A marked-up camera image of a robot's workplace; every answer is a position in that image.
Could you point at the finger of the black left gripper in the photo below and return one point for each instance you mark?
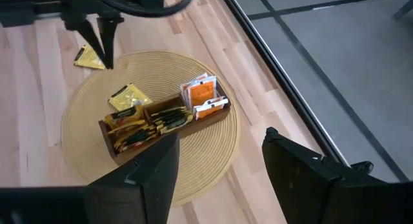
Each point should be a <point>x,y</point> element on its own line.
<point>90,36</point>
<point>109,36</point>

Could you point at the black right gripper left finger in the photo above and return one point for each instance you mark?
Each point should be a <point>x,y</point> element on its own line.
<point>145,191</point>

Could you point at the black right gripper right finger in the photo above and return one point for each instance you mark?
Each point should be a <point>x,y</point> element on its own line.
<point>300,191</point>

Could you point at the brown wooden tea box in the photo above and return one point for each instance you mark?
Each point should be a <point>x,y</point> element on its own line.
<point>193,128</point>

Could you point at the round woven placemat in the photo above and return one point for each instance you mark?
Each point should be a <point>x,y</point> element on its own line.
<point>193,169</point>

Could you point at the black metal table frame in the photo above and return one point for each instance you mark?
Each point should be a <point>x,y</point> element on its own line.
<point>274,66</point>

